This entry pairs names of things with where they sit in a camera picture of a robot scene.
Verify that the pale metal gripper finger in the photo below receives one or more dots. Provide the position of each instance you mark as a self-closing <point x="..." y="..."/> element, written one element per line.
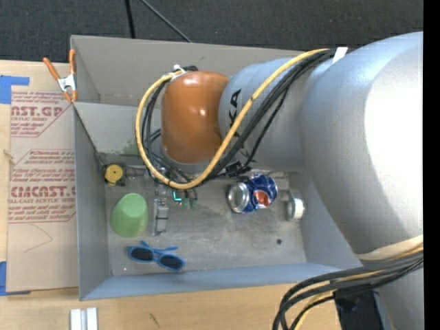
<point x="154" y="223"/>
<point x="162" y="218"/>

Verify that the green plastic cup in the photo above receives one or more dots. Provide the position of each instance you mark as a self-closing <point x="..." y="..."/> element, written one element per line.
<point x="130" y="215"/>

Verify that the blue sunglasses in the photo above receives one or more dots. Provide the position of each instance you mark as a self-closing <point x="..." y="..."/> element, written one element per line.
<point x="168" y="260"/>

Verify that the yellow round tool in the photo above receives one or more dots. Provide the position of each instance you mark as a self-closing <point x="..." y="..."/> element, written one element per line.
<point x="112" y="174"/>

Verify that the grey metal bin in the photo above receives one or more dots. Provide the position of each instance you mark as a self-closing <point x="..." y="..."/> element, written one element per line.
<point x="213" y="239"/>

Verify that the crushed blue drink can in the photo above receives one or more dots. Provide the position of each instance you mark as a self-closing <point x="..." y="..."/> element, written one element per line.
<point x="256" y="192"/>

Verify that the brown cardboard board, red print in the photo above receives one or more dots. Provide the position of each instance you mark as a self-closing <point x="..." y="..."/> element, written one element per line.
<point x="41" y="246"/>

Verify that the black cylinder on white bracket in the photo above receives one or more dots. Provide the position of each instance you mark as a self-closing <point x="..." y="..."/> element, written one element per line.
<point x="237" y="168"/>

